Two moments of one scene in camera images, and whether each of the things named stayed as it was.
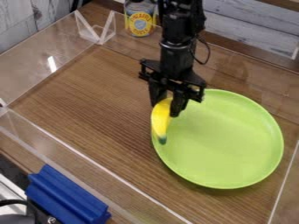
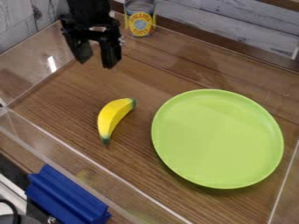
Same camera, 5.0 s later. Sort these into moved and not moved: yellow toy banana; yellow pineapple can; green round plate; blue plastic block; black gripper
Moved: yellow toy banana; black gripper
Not moved: yellow pineapple can; green round plate; blue plastic block
